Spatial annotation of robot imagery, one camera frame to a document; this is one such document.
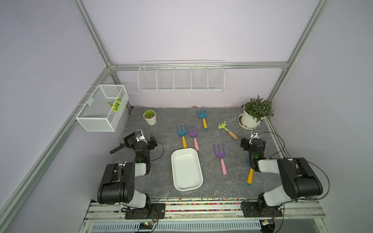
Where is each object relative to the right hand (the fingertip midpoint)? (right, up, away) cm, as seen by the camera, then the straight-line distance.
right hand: (251, 137), depth 94 cm
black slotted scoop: (-83, -4, +8) cm, 84 cm away
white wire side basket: (-90, +16, -12) cm, 93 cm away
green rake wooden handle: (-16, +7, +14) cm, 23 cm away
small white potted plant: (-70, +14, +11) cm, 72 cm away
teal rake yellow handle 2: (-30, +15, +21) cm, 40 cm away
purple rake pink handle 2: (-38, +2, +11) cm, 39 cm away
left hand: (-69, 0, -3) cm, 69 cm away
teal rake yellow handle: (-46, +2, +11) cm, 47 cm away
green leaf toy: (-82, +20, -13) cm, 86 cm away
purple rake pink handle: (-20, -11, 0) cm, 23 cm away
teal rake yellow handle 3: (-6, -22, -11) cm, 25 cm away
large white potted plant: (+2, +17, 0) cm, 18 cm away
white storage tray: (-42, -19, -6) cm, 47 cm away
